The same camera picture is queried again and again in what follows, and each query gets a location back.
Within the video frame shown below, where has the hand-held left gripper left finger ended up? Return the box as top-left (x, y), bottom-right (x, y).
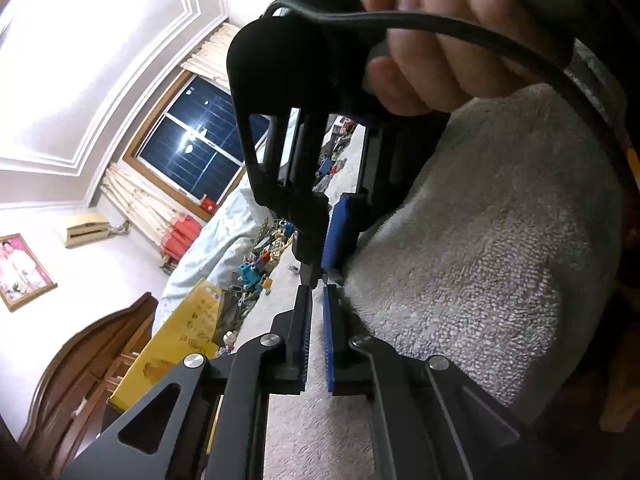
top-left (60, 284), bottom-right (314, 480)

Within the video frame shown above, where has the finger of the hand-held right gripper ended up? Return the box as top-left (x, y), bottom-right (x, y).
top-left (321, 114), bottom-right (447, 282)
top-left (234, 109), bottom-right (332, 289)

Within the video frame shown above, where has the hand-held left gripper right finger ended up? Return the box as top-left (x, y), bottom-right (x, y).
top-left (321, 284), bottom-right (537, 480)

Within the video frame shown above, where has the beige terry towel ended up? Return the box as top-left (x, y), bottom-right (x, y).
top-left (262, 82), bottom-right (626, 480)

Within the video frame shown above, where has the person's right hand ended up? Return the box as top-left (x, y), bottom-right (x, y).
top-left (335, 0), bottom-right (571, 117)

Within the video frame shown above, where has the pile of toy building bricks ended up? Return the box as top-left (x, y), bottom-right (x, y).
top-left (215, 115), bottom-right (361, 356)

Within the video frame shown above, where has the blue blocky toy figure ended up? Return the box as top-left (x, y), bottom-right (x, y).
top-left (238, 259), bottom-right (266, 291)

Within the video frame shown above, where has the cream and red curtain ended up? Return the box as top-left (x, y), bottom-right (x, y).
top-left (180, 22), bottom-right (241, 93)
top-left (100, 165), bottom-right (203, 276)

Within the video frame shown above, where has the blue floral duvet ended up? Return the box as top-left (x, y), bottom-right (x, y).
top-left (165, 180), bottom-right (273, 321)

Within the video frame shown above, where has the yellow cardboard box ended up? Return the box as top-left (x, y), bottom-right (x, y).
top-left (109, 277), bottom-right (236, 441)

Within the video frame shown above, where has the wooden headboard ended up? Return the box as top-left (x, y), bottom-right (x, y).
top-left (17, 292), bottom-right (161, 480)

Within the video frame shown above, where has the window with wooden frame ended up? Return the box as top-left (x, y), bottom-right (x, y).
top-left (122, 70), bottom-right (271, 221)

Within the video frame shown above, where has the black cable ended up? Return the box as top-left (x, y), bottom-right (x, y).
top-left (260, 0), bottom-right (640, 196)

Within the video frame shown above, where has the cream wall air conditioner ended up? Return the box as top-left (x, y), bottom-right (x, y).
top-left (65, 212), bottom-right (111, 248)

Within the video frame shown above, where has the framed wall picture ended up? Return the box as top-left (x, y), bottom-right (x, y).
top-left (0, 232), bottom-right (58, 311)

